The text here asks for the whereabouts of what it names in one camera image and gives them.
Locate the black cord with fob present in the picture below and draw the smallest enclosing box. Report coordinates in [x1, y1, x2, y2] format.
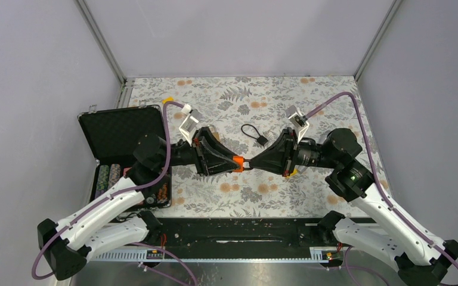
[240, 123, 270, 147]

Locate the black poker chip case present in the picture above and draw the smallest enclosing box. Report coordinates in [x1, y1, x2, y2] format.
[78, 105, 165, 201]

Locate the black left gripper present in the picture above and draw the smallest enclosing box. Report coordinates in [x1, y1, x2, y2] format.
[160, 129, 245, 177]

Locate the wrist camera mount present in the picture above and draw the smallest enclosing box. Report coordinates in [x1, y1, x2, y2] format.
[178, 104, 203, 144]
[285, 105, 310, 142]

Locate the yellow block near case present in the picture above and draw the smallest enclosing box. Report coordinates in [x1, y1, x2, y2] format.
[162, 97, 174, 104]

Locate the large brass padlock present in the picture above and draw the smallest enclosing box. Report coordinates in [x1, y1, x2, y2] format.
[207, 125, 221, 142]

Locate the floral table cloth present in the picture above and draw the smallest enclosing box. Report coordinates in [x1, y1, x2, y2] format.
[128, 76, 388, 218]

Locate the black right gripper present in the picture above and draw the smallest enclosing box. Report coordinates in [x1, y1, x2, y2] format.
[246, 128, 336, 178]

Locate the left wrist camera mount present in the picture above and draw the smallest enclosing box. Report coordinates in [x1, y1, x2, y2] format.
[178, 104, 203, 144]

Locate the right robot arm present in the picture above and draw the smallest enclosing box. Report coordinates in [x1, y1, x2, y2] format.
[249, 128, 458, 285]

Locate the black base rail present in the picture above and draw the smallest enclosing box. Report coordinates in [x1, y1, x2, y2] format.
[106, 216, 388, 263]

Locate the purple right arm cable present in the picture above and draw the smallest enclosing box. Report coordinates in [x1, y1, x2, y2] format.
[306, 91, 458, 286]

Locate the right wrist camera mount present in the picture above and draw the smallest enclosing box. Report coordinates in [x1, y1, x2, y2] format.
[285, 105, 310, 142]

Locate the small orange black padlock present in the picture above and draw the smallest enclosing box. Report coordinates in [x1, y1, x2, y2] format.
[232, 156, 253, 173]

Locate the grey marker yellow cap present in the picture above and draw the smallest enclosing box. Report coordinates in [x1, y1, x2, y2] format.
[286, 166, 308, 178]

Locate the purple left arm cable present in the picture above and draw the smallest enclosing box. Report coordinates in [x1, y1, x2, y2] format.
[30, 101, 192, 281]

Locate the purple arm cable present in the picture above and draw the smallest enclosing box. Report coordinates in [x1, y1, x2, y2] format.
[30, 101, 192, 281]
[306, 91, 458, 286]

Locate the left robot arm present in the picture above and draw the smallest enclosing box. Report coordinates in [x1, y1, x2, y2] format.
[38, 127, 245, 281]

